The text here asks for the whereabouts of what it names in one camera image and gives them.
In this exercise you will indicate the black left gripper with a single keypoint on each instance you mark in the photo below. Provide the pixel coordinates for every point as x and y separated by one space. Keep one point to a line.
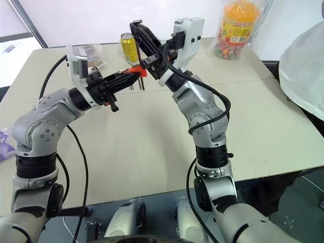
97 87

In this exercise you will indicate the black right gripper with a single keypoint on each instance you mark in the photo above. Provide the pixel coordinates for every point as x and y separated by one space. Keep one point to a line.
158 66

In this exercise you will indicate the orange hex key holder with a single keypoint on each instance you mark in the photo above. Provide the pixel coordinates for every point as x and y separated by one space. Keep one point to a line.
141 72

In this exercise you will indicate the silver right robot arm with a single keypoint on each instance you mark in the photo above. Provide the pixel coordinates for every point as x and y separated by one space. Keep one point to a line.
202 114

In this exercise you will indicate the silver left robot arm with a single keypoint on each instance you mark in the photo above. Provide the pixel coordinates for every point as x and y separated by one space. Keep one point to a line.
38 129

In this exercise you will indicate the dark rounded robot base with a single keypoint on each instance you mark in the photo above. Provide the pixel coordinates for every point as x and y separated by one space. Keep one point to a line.
141 240

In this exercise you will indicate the long hex key in holder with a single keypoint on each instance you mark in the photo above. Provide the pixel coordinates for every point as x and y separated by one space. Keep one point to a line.
139 83
142 84

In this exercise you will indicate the yellow drink can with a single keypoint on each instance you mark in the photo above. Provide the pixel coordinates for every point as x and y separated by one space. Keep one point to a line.
128 48

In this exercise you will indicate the clear plastic packet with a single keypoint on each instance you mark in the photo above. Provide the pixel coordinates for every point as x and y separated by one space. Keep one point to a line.
97 54

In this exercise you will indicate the candy jar with orange lid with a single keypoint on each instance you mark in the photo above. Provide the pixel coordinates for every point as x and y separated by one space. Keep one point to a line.
236 27

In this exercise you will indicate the white side table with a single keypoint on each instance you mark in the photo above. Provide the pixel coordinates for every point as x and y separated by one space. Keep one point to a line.
17 58

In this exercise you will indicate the purple and white packet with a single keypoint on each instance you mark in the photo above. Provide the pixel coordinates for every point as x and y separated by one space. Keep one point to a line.
5 146

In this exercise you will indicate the silver rounded robot body part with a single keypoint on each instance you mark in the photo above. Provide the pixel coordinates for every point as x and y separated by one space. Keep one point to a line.
124 217
188 220

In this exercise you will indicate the white fabric bundle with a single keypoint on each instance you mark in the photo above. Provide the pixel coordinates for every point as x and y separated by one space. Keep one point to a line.
303 71

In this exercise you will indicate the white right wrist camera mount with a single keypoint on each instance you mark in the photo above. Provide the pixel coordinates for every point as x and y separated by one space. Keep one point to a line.
193 31

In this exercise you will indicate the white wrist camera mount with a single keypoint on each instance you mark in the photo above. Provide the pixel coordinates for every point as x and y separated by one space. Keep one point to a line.
193 31
76 82

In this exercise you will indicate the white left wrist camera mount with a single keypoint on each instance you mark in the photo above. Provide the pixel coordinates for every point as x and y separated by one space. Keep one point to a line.
76 82

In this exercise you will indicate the black diagonal frame post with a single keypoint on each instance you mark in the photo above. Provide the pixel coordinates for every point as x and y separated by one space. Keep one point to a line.
33 27

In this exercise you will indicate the black table frame bar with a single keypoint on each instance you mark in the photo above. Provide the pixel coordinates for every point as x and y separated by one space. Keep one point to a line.
73 211

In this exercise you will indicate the small metal bracket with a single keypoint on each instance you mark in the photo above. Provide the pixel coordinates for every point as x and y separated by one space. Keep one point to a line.
93 229

